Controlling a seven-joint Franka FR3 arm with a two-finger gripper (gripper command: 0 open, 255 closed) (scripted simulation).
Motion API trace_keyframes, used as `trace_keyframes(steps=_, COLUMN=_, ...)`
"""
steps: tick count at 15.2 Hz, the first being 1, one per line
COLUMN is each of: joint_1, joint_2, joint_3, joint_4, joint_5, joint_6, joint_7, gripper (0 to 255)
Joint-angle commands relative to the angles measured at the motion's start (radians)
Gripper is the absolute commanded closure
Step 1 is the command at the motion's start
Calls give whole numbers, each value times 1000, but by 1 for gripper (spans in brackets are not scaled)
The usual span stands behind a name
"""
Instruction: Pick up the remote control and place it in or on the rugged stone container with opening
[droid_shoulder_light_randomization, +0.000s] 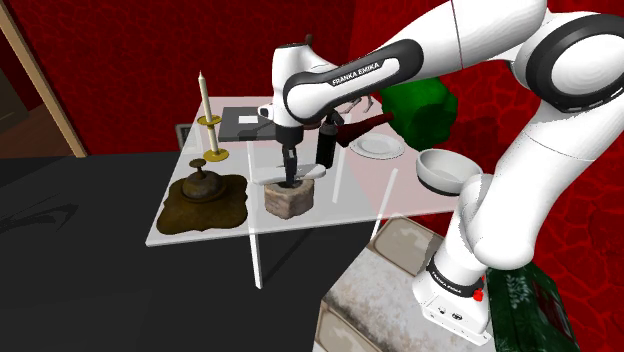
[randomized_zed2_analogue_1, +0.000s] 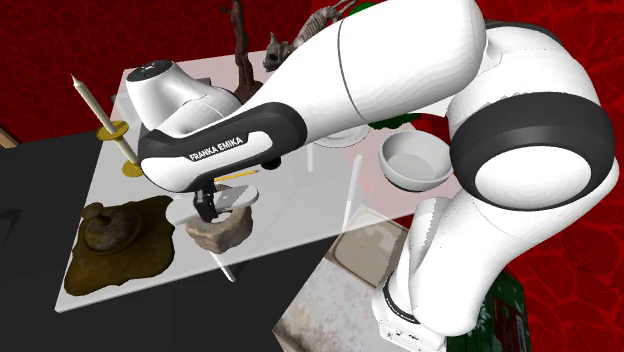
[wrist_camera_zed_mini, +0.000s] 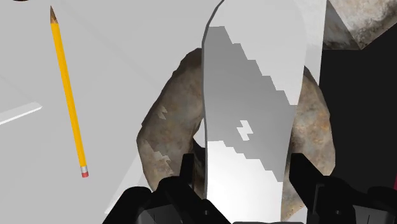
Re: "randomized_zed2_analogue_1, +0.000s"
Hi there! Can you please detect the white oval plate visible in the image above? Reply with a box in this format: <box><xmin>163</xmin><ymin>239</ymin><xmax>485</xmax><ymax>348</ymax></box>
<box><xmin>213</xmin><ymin>184</ymin><xmax>261</xmax><ymax>215</ymax></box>

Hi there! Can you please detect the green and red robot stand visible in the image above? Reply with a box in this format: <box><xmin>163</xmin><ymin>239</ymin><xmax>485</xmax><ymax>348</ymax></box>
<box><xmin>444</xmin><ymin>269</ymin><xmax>533</xmax><ymax>352</ymax></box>

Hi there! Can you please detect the green round object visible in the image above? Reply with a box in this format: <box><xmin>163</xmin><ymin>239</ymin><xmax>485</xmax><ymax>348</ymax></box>
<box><xmin>347</xmin><ymin>1</ymin><xmax>423</xmax><ymax>131</ymax></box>

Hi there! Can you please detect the yellow pencil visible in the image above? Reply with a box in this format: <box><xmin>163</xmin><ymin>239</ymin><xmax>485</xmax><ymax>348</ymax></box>
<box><xmin>213</xmin><ymin>169</ymin><xmax>261</xmax><ymax>184</ymax></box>

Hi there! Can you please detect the white pen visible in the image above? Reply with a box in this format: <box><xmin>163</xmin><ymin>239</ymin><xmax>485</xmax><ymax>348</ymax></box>
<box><xmin>213</xmin><ymin>262</ymin><xmax>238</xmax><ymax>284</ymax></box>

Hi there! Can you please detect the grey-brown stone bowl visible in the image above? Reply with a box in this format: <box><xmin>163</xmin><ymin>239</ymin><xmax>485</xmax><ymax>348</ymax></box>
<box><xmin>184</xmin><ymin>203</ymin><xmax>255</xmax><ymax>255</ymax></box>

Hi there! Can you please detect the white bowl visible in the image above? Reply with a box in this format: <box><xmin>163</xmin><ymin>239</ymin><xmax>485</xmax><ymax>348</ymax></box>
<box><xmin>378</xmin><ymin>129</ymin><xmax>454</xmax><ymax>193</ymax></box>

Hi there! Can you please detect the dark round lidded pot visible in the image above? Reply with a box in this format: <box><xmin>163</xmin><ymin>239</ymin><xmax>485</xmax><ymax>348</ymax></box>
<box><xmin>79</xmin><ymin>201</ymin><xmax>144</xmax><ymax>255</ymax></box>

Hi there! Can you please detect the cream candle in brass holder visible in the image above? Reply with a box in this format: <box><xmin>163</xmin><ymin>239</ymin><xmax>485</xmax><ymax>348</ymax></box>
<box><xmin>70</xmin><ymin>73</ymin><xmax>146</xmax><ymax>180</ymax></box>

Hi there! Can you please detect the white flat plate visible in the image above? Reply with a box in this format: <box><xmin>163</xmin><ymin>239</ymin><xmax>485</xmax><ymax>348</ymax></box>
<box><xmin>311</xmin><ymin>124</ymin><xmax>370</xmax><ymax>149</ymax></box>

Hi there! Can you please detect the grey cat skeleton figure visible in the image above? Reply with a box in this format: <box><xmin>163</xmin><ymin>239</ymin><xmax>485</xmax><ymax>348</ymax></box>
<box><xmin>263</xmin><ymin>0</ymin><xmax>358</xmax><ymax>74</ymax></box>

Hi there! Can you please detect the brown slender figure statue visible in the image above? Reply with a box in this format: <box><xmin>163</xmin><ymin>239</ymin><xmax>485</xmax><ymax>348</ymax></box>
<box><xmin>220</xmin><ymin>0</ymin><xmax>265</xmax><ymax>105</ymax></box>

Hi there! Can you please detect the brown ragged mat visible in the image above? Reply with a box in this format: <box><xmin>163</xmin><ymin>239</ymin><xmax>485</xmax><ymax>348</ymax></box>
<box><xmin>63</xmin><ymin>195</ymin><xmax>177</xmax><ymax>298</ymax></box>

